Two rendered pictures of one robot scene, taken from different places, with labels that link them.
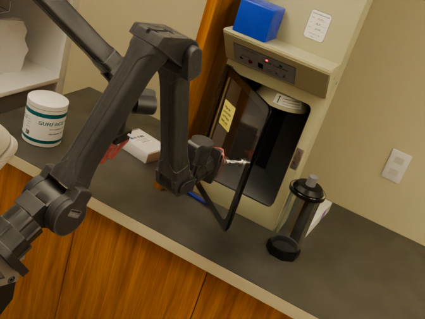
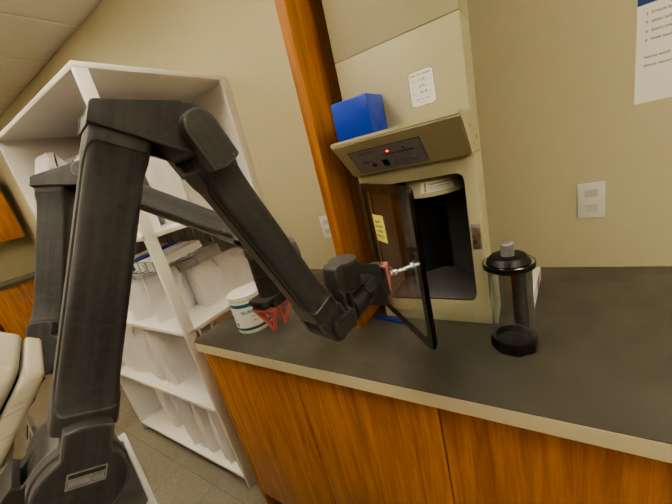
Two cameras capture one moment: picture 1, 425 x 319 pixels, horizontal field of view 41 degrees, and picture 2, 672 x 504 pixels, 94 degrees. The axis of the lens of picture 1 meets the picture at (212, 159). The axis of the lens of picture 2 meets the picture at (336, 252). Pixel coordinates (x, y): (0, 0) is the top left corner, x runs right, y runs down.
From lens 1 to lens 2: 0.84 m
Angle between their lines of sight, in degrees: 19
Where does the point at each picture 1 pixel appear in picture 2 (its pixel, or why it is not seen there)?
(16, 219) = not seen: outside the picture
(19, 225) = not seen: outside the picture
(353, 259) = (609, 317)
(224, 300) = (474, 433)
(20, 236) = not seen: outside the picture
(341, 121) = (505, 188)
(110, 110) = (72, 266)
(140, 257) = (365, 408)
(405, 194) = (619, 223)
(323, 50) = (442, 107)
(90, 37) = (199, 214)
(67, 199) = (52, 460)
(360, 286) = (649, 351)
